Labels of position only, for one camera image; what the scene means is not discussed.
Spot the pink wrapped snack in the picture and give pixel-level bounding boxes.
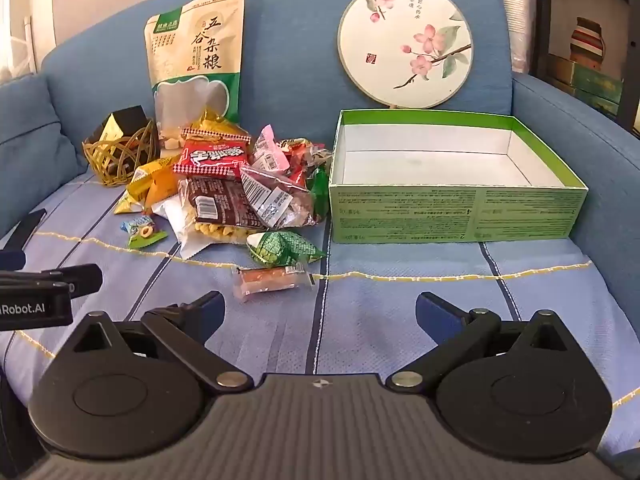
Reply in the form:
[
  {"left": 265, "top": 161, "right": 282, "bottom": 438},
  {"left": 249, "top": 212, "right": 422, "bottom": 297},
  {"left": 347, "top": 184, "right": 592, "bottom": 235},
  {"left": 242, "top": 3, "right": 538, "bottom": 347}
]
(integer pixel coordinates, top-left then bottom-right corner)
[{"left": 250, "top": 125, "right": 290, "bottom": 174}]

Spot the red white snack packet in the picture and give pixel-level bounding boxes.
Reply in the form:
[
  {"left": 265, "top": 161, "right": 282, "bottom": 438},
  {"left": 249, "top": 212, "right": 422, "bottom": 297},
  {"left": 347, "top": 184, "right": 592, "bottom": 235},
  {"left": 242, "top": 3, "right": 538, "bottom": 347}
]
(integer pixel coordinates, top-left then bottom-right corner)
[{"left": 279, "top": 138, "right": 333, "bottom": 186}]

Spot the striped ceramic vase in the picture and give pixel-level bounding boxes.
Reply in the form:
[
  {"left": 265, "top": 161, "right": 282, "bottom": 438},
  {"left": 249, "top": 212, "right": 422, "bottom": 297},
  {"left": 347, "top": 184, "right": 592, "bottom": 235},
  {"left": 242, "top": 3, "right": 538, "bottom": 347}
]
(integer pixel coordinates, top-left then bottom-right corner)
[{"left": 570, "top": 16, "right": 606, "bottom": 72}]

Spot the brown snack bag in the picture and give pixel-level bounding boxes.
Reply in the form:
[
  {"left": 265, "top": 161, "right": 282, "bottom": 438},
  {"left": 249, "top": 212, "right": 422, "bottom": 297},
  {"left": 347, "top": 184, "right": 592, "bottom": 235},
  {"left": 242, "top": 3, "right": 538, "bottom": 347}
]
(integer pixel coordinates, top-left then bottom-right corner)
[{"left": 178, "top": 177, "right": 267, "bottom": 245}]

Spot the green cardboard box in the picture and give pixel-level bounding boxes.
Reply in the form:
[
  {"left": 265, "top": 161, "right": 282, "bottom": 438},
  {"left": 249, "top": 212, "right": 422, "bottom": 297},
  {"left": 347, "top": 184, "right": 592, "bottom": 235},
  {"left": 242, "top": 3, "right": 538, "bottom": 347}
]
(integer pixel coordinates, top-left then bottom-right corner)
[{"left": 329, "top": 110, "right": 588, "bottom": 244}]

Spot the gold wire basket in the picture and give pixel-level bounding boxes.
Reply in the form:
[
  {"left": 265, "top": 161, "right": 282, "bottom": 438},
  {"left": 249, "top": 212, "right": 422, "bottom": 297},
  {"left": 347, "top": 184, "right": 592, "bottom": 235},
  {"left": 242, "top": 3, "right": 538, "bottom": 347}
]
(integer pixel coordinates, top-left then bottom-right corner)
[{"left": 81, "top": 119, "right": 160, "bottom": 188}]

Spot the large beige cereal snack bag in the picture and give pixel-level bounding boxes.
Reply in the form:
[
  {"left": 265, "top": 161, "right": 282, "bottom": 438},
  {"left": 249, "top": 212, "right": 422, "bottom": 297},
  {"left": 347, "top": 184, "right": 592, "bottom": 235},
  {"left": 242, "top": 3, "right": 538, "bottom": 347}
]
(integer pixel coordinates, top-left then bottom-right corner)
[{"left": 144, "top": 0, "right": 245, "bottom": 152}]

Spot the yellow cake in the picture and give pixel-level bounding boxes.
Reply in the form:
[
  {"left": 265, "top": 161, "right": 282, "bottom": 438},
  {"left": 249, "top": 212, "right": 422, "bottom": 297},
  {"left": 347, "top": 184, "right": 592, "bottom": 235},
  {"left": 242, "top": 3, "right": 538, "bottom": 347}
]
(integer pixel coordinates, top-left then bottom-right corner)
[{"left": 192, "top": 107, "right": 248, "bottom": 136}]

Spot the clear red label snack packet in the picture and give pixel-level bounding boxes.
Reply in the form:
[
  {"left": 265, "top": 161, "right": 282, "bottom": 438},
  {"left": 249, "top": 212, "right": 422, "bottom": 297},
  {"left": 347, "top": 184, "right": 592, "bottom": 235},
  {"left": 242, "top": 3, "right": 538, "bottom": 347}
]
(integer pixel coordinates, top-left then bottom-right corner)
[{"left": 241, "top": 166, "right": 317, "bottom": 230}]

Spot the red checkered snack packet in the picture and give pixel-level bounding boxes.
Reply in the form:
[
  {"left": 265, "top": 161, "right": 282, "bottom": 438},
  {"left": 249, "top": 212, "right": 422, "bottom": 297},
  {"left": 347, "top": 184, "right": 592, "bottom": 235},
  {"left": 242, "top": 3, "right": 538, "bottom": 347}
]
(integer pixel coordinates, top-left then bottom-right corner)
[{"left": 172, "top": 128, "right": 252, "bottom": 181}]

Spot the green triangular snack packet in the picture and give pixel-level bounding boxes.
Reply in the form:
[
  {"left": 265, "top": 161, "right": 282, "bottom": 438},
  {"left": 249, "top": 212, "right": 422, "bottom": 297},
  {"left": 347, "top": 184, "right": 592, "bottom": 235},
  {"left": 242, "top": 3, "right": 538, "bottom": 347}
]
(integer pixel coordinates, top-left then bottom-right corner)
[{"left": 246, "top": 231, "right": 324, "bottom": 266}]

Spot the blue cushion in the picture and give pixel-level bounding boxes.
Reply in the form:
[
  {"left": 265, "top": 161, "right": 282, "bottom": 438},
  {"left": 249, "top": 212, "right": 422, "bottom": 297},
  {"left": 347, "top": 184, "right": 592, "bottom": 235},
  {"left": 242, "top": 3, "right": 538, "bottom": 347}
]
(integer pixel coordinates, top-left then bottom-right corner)
[{"left": 0, "top": 75, "right": 86, "bottom": 234}]

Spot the pink sausage snack packet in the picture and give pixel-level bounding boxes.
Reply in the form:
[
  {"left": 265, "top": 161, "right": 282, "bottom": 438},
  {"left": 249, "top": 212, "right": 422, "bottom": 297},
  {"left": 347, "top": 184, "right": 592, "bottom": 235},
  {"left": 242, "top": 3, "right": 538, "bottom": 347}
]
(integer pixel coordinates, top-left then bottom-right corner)
[{"left": 232, "top": 263, "right": 314, "bottom": 302}]

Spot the black gold small box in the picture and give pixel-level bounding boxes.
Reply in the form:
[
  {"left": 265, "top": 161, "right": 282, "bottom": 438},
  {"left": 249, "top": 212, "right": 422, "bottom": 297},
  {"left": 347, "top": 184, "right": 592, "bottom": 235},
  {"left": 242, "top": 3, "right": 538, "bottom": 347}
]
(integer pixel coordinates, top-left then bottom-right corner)
[{"left": 98, "top": 105, "right": 148, "bottom": 141}]

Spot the yellow orange snack packet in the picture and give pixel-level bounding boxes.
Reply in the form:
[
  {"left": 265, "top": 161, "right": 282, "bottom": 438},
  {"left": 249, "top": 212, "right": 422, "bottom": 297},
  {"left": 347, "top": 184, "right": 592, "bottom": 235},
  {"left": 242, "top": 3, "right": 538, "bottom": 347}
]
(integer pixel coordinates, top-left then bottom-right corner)
[{"left": 113, "top": 155, "right": 180, "bottom": 214}]

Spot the round floral fan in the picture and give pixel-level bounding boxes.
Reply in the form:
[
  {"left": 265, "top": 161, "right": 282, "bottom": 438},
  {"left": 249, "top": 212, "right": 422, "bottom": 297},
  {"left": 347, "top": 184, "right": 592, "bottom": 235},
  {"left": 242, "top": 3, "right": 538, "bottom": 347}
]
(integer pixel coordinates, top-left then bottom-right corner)
[{"left": 337, "top": 0, "right": 474, "bottom": 108}]

